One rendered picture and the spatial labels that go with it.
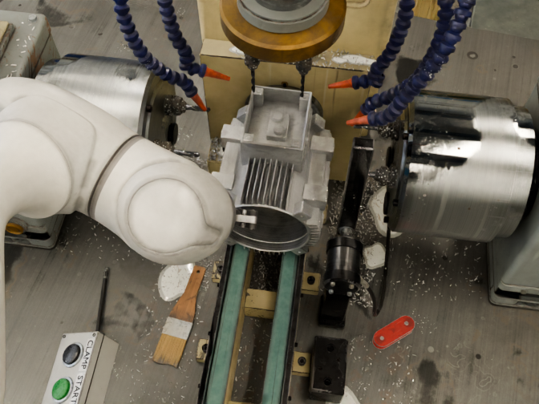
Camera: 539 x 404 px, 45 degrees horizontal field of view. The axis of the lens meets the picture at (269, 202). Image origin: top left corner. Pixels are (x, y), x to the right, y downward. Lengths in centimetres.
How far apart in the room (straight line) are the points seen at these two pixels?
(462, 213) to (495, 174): 8
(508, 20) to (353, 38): 185
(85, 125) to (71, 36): 108
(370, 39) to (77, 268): 72
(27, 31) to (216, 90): 34
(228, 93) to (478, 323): 64
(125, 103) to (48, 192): 45
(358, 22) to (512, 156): 37
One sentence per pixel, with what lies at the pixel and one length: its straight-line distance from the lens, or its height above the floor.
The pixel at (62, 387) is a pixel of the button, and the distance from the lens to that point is 97.
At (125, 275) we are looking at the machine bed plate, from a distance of 132.
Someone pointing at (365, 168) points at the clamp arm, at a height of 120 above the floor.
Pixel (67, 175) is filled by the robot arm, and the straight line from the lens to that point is 65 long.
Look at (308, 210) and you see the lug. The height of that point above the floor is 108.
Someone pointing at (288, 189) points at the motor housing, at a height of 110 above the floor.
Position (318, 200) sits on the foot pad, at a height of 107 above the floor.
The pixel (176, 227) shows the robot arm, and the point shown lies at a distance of 60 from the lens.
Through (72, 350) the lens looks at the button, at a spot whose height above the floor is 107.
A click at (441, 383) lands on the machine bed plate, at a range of 126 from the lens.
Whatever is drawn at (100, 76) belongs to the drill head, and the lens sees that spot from 112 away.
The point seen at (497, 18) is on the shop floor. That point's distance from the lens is 304.
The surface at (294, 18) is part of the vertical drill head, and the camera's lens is 90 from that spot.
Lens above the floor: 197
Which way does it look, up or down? 59 degrees down
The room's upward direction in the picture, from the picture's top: straight up
